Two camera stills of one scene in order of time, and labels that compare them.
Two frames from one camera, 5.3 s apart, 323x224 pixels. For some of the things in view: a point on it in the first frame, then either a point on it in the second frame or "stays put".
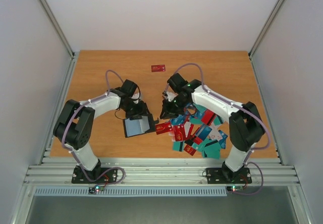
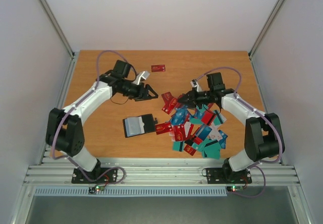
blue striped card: (203, 131) stays put
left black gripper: (142, 111) to (145, 93)
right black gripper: (169, 108) to (194, 99)
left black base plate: (111, 177) stays put
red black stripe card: (208, 117) stays put
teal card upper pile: (200, 108) stays put
